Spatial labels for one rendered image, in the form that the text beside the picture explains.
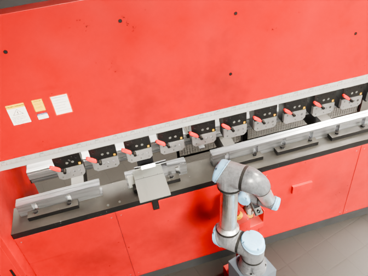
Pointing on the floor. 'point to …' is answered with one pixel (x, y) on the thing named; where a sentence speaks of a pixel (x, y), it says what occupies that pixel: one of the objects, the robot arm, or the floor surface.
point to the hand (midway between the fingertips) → (251, 214)
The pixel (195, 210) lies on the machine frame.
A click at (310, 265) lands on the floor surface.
